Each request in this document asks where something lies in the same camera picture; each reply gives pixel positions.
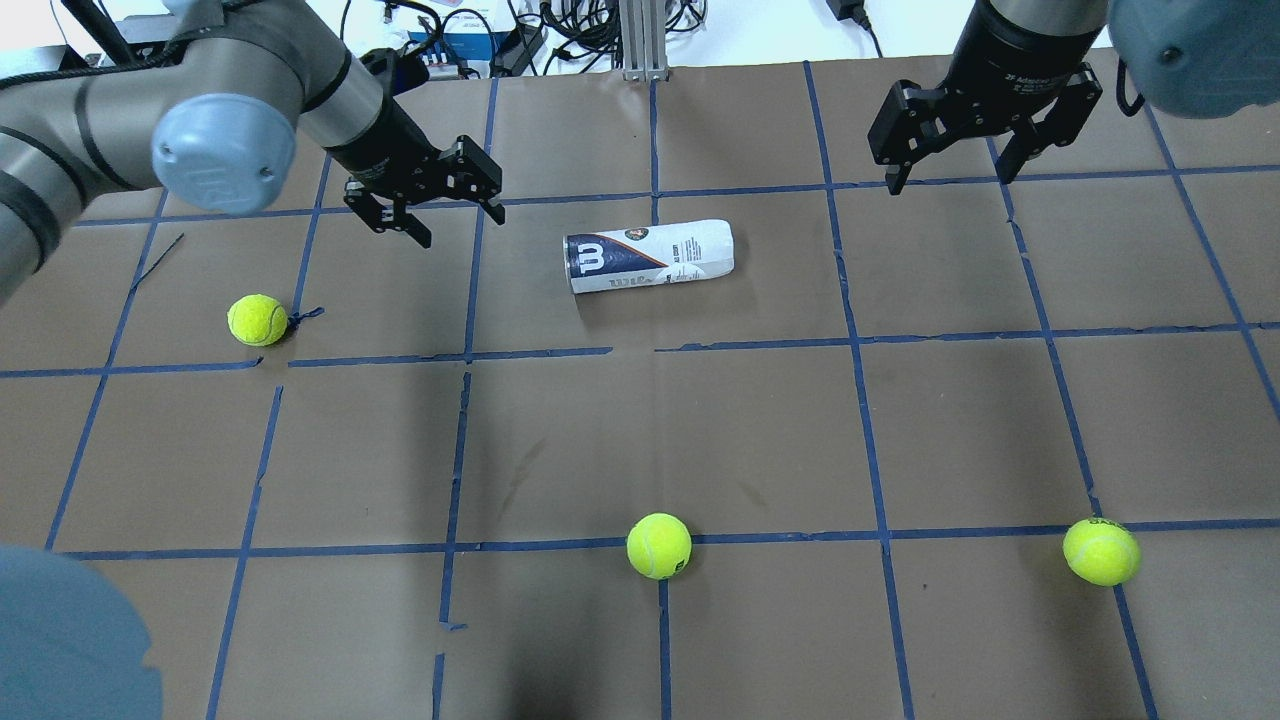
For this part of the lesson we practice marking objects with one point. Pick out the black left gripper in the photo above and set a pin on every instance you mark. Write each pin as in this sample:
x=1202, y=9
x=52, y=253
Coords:
x=383, y=142

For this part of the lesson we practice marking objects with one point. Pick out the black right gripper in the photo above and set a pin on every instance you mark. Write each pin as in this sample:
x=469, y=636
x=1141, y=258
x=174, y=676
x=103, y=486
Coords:
x=1010, y=62

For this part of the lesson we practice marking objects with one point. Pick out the white tennis ball can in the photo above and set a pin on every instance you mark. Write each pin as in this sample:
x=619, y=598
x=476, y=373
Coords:
x=649, y=255

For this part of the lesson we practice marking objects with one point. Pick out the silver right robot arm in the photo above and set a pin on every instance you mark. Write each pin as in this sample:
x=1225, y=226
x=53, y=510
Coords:
x=1020, y=69

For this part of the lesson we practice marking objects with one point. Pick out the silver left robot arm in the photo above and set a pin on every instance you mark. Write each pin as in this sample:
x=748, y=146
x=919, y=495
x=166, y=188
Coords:
x=214, y=120

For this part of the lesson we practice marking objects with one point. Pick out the tennis ball near base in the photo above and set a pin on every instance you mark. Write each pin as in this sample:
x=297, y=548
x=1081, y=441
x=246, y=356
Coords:
x=659, y=546

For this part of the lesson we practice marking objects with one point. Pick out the far tennis ball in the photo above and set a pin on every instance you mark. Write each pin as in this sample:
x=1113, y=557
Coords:
x=1101, y=552

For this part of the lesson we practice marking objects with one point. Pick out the black power adapter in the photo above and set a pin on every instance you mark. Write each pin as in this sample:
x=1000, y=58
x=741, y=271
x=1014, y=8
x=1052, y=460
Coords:
x=854, y=10

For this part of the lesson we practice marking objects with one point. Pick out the brown paper mat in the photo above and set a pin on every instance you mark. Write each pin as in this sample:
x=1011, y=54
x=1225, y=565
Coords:
x=877, y=428

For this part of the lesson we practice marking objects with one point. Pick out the aluminium frame post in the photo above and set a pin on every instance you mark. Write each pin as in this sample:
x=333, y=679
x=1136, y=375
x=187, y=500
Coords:
x=643, y=35

